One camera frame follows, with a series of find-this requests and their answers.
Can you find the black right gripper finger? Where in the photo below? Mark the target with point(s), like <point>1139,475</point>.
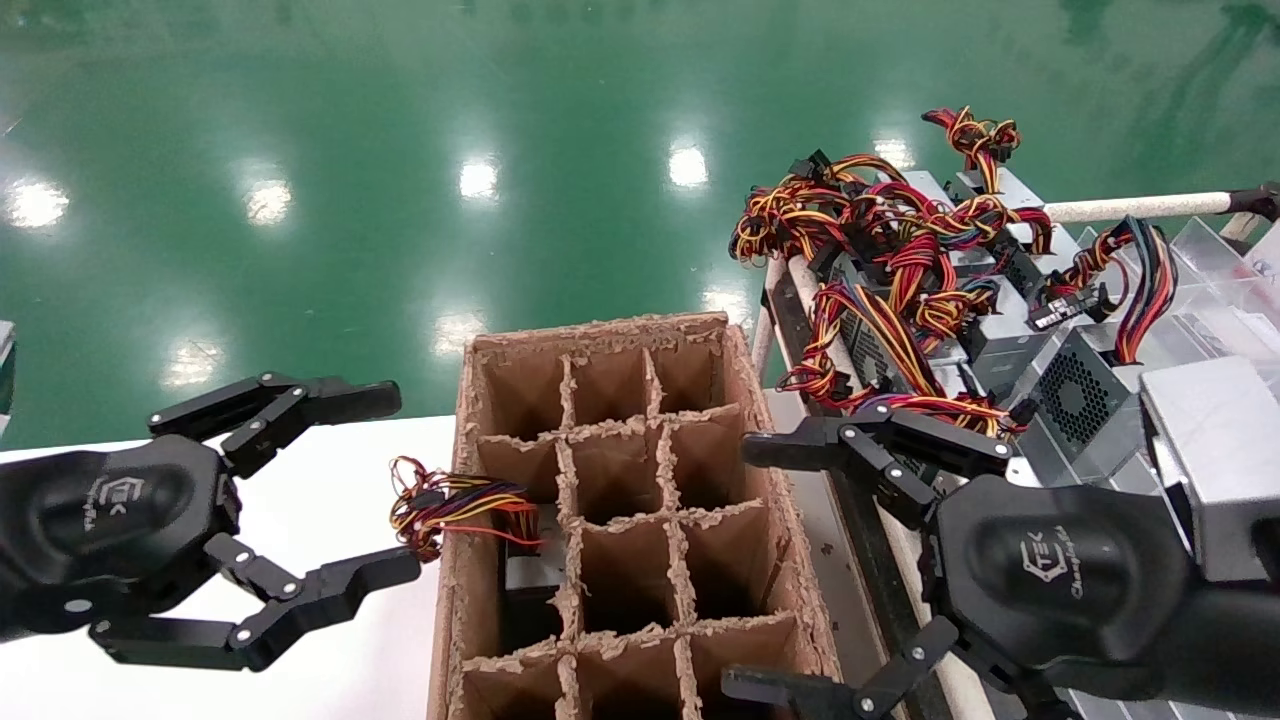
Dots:
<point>860,440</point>
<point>880,700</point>

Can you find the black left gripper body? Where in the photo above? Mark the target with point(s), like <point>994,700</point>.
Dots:
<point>100,520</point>

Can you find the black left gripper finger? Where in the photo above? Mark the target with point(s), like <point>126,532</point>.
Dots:
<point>300,400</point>
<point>330,590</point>

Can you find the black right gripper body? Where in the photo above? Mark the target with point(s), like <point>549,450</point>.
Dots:
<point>1060,570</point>

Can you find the grey metal power supply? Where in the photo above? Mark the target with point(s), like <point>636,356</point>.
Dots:
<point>1010,190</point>
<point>1000,335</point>
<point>530,578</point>
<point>862,350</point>
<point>925,185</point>
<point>1055,245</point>

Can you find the brown cardboard box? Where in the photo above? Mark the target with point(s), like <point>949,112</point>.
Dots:
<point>742,370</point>

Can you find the white cart leg tube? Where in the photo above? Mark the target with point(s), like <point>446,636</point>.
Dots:
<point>762,340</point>

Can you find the grey metal stand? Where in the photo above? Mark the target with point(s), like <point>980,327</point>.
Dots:
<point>6,375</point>

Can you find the black tube joint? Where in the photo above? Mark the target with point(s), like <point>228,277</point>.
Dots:
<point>1262,200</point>

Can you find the long white cart rail tube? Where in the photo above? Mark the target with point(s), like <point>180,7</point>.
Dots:
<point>795,275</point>

